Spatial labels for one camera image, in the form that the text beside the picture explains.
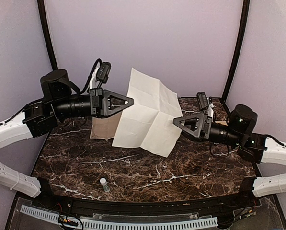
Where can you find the black corner post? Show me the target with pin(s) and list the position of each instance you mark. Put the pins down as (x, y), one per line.
(237, 50)
(46, 34)

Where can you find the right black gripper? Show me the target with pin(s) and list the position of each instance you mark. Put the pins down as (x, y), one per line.
(203, 130)

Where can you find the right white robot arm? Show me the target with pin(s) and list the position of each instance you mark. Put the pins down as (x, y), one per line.
(252, 147)

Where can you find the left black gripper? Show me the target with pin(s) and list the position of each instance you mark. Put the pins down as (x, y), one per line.
(99, 100)

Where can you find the right black corner post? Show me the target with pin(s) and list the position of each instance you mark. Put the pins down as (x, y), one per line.
(237, 50)

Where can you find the beige lined stationery sheet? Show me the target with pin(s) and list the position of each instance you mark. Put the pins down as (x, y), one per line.
(105, 128)

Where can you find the left black corner post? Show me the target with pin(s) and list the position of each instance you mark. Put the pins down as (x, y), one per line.
(46, 34)

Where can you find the white letter paper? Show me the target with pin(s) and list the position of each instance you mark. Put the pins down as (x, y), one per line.
(148, 123)

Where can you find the white slotted cable duct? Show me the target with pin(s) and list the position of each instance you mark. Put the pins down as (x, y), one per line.
(90, 224)

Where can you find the brown kraft envelope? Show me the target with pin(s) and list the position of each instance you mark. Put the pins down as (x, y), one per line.
(221, 122)

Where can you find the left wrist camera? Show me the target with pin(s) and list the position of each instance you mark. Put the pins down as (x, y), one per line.
(99, 74)

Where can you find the black front frame rail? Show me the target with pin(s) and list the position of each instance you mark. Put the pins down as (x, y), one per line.
(222, 205)

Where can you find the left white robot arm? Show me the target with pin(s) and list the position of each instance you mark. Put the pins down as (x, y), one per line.
(62, 99)

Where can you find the small white-capped glue bottle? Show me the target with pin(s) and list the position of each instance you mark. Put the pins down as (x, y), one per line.
(105, 184)

